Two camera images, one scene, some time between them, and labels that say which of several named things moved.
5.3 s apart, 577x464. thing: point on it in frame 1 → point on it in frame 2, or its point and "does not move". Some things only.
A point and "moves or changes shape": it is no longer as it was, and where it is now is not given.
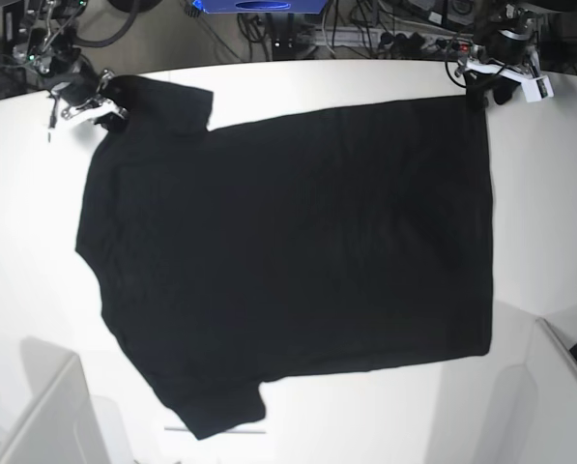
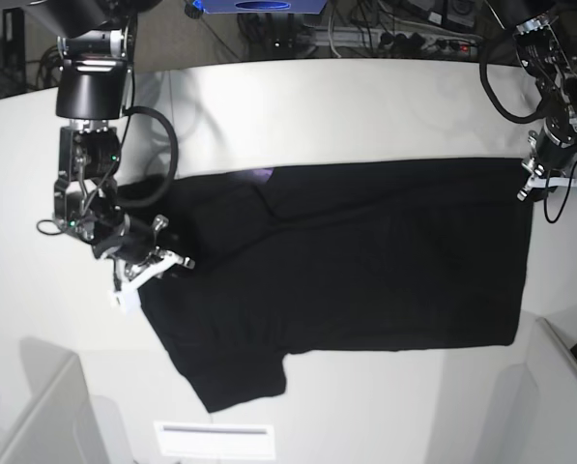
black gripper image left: x=76 y=82 → x=134 y=241
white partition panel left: x=60 y=425 does not move
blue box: x=264 y=7 does not move
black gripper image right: x=500 y=47 → x=556 y=151
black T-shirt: x=230 y=256 moves or changes shape
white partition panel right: x=563 y=429 does not move
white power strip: x=392 y=41 does not move
